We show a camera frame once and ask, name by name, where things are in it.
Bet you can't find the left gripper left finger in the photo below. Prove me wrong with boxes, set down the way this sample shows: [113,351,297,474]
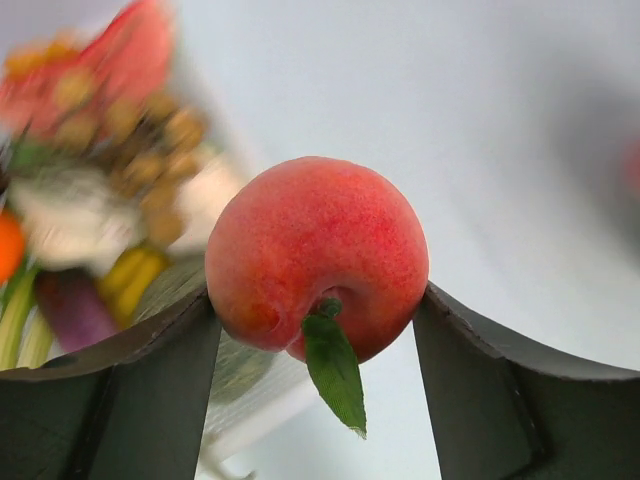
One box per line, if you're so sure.
[1,288,221,479]

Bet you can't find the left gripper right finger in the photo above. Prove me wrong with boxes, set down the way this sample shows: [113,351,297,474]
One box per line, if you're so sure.
[413,285,639,480]

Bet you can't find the red peach with leaf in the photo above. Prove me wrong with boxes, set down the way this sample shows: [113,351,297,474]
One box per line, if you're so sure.
[205,156,429,436]

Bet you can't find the clear zip top bag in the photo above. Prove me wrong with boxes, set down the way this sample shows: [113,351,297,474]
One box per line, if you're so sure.
[624,142,640,198]

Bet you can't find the white food tray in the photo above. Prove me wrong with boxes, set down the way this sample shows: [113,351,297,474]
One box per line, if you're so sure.
[164,144,321,480]

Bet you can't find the purple radish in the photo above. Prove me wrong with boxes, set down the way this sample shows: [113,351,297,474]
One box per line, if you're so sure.
[34,268,118,353]

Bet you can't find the yellow pepper toy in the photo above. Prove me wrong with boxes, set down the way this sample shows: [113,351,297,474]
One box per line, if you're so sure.
[98,246,170,330]

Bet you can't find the white green leek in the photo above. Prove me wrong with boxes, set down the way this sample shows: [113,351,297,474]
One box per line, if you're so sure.
[1,266,53,371]

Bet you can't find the white cauliflower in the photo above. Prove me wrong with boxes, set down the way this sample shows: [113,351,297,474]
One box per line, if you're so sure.
[7,168,145,276]

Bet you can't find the orange tangerine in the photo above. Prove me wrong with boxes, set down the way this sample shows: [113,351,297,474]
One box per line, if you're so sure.
[0,209,26,284]

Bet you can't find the brown grape bunch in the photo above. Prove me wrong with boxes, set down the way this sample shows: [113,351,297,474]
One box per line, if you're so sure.
[53,69,207,247]

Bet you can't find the watermelon slice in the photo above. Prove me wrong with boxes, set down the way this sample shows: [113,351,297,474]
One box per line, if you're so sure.
[1,1,174,133]

